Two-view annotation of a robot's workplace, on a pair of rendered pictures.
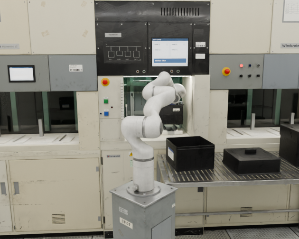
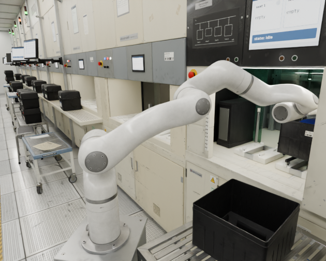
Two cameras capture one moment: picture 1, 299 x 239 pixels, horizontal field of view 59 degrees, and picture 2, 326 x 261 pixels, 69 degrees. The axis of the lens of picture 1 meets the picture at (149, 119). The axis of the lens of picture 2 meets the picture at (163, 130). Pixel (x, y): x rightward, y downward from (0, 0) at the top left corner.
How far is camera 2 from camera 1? 1.44 m
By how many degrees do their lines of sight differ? 57
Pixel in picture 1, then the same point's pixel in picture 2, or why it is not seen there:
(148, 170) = (90, 215)
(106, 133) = (191, 142)
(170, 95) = (181, 107)
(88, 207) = (174, 215)
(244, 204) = not seen: outside the picture
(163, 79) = (205, 76)
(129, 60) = (219, 42)
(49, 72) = (152, 61)
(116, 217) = not seen: hidden behind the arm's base
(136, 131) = not seen: hidden behind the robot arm
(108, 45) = (198, 21)
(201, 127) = (324, 188)
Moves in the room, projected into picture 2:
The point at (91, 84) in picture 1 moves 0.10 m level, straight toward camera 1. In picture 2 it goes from (179, 76) to (168, 77)
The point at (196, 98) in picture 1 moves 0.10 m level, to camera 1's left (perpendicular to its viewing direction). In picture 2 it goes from (320, 121) to (292, 116)
